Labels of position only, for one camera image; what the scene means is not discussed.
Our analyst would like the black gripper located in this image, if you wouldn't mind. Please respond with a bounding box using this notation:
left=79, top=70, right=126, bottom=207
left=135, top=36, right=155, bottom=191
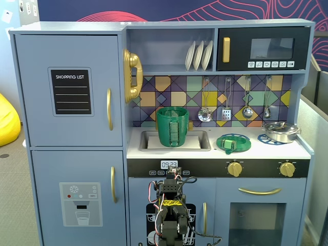
left=166, top=166, right=183, bottom=178

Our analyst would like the green round lid with handle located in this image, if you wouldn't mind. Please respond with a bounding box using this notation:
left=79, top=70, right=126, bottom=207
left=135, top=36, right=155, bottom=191
left=216, top=135, right=252, bottom=155

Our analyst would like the steel pot lid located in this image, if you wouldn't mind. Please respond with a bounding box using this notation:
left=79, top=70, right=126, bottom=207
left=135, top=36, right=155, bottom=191
left=263, top=121, right=298, bottom=132

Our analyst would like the digital clock display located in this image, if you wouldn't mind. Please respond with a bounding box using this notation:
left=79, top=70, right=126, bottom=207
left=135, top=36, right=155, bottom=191
left=160, top=160, right=179, bottom=170

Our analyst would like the blue dishwasher door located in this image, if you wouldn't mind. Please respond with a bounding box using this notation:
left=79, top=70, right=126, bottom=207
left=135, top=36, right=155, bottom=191
left=128, top=177, right=216, bottom=246

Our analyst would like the green cylindrical container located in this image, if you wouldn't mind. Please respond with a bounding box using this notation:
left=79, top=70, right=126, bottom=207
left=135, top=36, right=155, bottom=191
left=156, top=107, right=190, bottom=148

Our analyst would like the grey sink basin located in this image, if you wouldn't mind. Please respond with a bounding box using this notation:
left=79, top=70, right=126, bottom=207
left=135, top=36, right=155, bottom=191
left=139, top=130, right=212, bottom=152

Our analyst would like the gold stove knob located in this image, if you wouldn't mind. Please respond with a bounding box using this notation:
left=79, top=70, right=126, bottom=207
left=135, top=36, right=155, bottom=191
left=227, top=160, right=243, bottom=177
left=279, top=161, right=296, bottom=177

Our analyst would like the steel skimmer spoon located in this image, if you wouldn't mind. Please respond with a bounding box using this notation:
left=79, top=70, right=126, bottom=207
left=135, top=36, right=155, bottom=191
left=197, top=78, right=214, bottom=122

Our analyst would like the blue oven door with window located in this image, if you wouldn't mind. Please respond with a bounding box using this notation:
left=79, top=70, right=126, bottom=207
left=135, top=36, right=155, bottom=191
left=215, top=178, right=308, bottom=246

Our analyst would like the steel slotted spatula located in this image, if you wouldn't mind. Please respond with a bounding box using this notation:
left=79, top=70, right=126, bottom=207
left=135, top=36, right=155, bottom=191
left=221, top=78, right=233, bottom=121

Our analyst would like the steel ladle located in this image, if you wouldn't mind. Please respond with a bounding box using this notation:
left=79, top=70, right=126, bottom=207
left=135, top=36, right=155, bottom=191
left=242, top=76, right=254, bottom=119

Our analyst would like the small steel spoon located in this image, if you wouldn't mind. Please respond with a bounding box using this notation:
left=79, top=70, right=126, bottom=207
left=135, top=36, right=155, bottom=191
left=263, top=76, right=273, bottom=119

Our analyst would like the steel pot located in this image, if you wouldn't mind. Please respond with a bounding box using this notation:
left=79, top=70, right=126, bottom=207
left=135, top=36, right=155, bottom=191
left=261, top=125, right=301, bottom=144

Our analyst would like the white plate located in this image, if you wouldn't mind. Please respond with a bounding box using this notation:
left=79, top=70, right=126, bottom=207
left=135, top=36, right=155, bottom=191
left=184, top=40, right=197, bottom=71
left=192, top=40, right=205, bottom=71
left=201, top=40, right=214, bottom=71

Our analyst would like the grey water dispenser panel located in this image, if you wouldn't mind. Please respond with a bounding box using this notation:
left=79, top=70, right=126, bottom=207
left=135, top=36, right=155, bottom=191
left=59, top=182, right=104, bottom=228

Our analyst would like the gold toy telephone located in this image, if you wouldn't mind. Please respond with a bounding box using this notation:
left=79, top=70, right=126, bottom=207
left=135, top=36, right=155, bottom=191
left=122, top=48, right=144, bottom=104

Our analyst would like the blue freezer door with dispenser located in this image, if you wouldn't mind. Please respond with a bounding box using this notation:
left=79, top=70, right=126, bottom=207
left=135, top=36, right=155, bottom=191
left=31, top=150, right=127, bottom=246

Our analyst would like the black shopping list chalkboard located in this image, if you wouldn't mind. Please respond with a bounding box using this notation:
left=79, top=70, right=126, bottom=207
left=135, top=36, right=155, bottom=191
left=47, top=67, right=94, bottom=117

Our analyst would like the grey office partition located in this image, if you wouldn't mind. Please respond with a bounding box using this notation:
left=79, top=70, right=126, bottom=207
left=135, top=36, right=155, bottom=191
left=298, top=55, right=328, bottom=246

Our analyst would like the blue fridge door with chalkboard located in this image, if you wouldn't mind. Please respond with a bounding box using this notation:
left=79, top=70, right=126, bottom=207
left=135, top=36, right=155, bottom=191
left=14, top=34, right=124, bottom=147

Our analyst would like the black microwave door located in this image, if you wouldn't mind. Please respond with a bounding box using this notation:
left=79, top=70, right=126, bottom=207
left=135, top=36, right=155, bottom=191
left=216, top=26, right=311, bottom=72

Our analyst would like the yellow bean bag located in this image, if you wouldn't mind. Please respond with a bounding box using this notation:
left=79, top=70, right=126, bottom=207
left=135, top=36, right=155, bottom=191
left=0, top=92, right=21, bottom=147

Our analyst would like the blue toy kitchen unit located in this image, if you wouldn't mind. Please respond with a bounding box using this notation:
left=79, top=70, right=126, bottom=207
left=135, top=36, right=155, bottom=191
left=9, top=18, right=316, bottom=246

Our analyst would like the red white black cable bundle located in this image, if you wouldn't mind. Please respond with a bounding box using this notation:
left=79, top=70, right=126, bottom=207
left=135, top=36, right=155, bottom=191
left=148, top=180, right=165, bottom=239

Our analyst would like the gold dishwasher door handle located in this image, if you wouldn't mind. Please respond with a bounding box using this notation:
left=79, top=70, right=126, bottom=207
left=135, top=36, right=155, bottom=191
left=202, top=202, right=208, bottom=235

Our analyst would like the gold freezer door handle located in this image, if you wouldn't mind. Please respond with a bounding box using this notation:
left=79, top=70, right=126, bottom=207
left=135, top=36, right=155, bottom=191
left=110, top=166, right=118, bottom=204

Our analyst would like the gold oven handle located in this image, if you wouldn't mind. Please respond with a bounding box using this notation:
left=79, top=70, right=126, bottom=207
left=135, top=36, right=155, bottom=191
left=238, top=187, right=282, bottom=196

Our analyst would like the gold fridge door handle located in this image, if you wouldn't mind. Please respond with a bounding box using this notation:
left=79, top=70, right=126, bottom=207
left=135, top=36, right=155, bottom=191
left=107, top=88, right=114, bottom=131

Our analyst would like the gold microwave handle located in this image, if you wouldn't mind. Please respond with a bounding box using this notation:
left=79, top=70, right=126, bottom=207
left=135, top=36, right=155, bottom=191
left=222, top=37, right=231, bottom=63

